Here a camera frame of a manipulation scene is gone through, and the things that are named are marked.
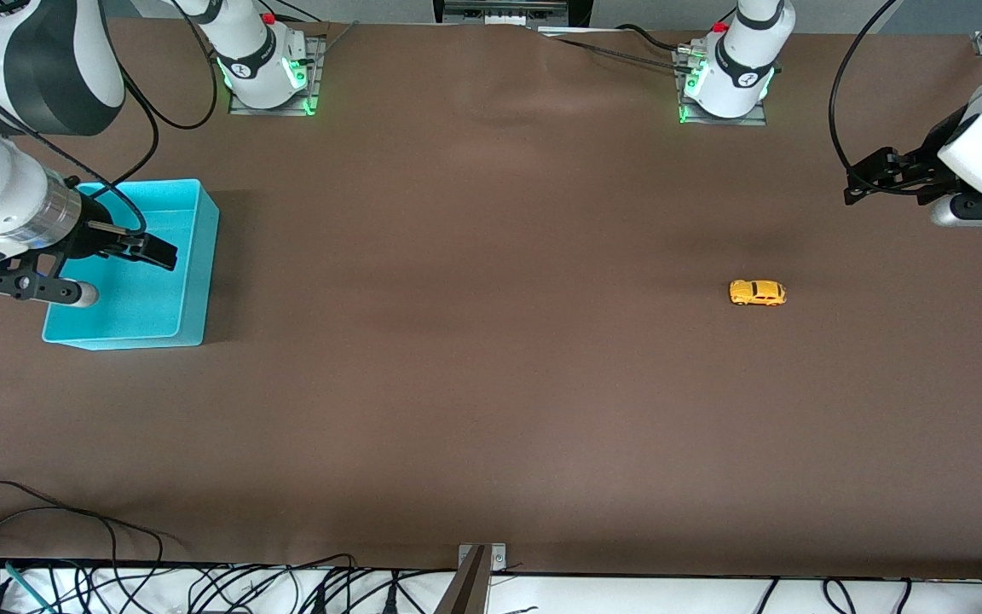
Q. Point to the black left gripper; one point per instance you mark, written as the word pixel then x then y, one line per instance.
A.
pixel 920 167

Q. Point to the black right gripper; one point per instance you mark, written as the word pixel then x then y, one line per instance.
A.
pixel 92 237

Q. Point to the yellow beetle toy car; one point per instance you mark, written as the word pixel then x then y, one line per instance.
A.
pixel 755 293

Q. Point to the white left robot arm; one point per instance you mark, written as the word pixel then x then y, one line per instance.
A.
pixel 742 60

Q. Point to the turquoise plastic bin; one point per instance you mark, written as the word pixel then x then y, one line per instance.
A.
pixel 141 298

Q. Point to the brown table cover sheet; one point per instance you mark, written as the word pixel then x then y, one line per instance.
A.
pixel 491 341

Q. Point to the black power plug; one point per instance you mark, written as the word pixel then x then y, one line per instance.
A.
pixel 318 602
pixel 389 599

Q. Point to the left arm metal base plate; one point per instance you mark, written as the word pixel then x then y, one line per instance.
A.
pixel 721 121

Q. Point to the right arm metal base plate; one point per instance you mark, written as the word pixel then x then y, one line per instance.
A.
pixel 317 77

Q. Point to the silver metal mount bracket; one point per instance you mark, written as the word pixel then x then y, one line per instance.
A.
pixel 498 558

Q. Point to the dark camera pole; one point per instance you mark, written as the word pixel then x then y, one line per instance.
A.
pixel 467 590

